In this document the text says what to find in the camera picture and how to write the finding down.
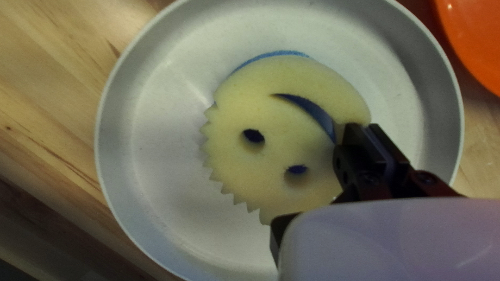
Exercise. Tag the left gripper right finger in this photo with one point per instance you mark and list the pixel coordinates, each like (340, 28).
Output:
(410, 179)

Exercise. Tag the yellow smiling face sponge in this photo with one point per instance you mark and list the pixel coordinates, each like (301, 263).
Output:
(273, 164)

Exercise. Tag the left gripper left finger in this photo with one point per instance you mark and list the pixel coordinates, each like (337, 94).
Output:
(361, 171)

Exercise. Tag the orange round plate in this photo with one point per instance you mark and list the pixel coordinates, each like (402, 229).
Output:
(472, 35)

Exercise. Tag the pale grey round plate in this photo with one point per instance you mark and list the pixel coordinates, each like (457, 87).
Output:
(156, 156)

